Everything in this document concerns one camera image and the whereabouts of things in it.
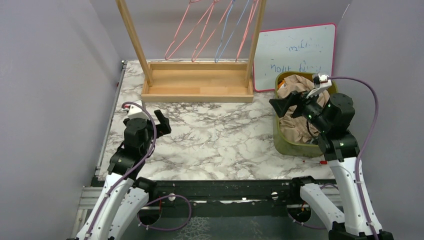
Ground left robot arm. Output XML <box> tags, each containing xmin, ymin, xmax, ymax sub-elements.
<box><xmin>75</xmin><ymin>110</ymin><xmax>172</xmax><ymax>240</ymax></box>

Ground orange shorts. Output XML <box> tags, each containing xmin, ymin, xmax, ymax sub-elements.
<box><xmin>277</xmin><ymin>81</ymin><xmax>286</xmax><ymax>90</ymax></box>

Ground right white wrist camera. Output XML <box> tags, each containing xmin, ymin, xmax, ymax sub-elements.
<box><xmin>306</xmin><ymin>73</ymin><xmax>332</xmax><ymax>99</ymax></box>

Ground pink hanger of black shorts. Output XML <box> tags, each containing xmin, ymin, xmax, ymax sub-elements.
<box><xmin>191</xmin><ymin>0</ymin><xmax>234</xmax><ymax>63</ymax></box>

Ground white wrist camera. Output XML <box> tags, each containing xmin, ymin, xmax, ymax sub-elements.
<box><xmin>122</xmin><ymin>104</ymin><xmax>149</xmax><ymax>120</ymax></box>
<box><xmin>306</xmin><ymin>73</ymin><xmax>332</xmax><ymax>99</ymax></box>

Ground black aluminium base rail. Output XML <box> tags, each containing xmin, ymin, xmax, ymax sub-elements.
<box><xmin>79</xmin><ymin>178</ymin><xmax>372</xmax><ymax>220</ymax></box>

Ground pink wire hanger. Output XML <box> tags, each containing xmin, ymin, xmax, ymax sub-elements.
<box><xmin>235</xmin><ymin>0</ymin><xmax>259</xmax><ymax>62</ymax></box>

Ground red capped marker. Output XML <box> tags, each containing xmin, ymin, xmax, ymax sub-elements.
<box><xmin>302</xmin><ymin>159</ymin><xmax>328</xmax><ymax>165</ymax></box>

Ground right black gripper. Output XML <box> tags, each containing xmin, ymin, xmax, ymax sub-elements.
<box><xmin>270</xmin><ymin>86</ymin><xmax>332</xmax><ymax>132</ymax></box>

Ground olive green plastic bin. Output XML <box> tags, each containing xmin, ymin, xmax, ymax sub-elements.
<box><xmin>273</xmin><ymin>71</ymin><xmax>338</xmax><ymax>158</ymax></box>

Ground beige shorts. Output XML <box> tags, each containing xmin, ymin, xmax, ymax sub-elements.
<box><xmin>277</xmin><ymin>74</ymin><xmax>319</xmax><ymax>144</ymax></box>

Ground blue wire hanger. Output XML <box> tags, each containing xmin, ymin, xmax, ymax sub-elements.
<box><xmin>213</xmin><ymin>0</ymin><xmax>253</xmax><ymax>63</ymax></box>

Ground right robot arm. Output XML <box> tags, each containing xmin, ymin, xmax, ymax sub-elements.
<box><xmin>269</xmin><ymin>91</ymin><xmax>394</xmax><ymax>240</ymax></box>

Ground pink framed whiteboard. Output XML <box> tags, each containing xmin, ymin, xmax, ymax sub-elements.
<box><xmin>252</xmin><ymin>23</ymin><xmax>337</xmax><ymax>92</ymax></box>

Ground wooden clothes rack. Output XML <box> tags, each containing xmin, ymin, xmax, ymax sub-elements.
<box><xmin>116</xmin><ymin>0</ymin><xmax>267</xmax><ymax>103</ymax></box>

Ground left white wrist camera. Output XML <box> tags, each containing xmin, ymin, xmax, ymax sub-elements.
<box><xmin>122</xmin><ymin>104</ymin><xmax>149</xmax><ymax>120</ymax></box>

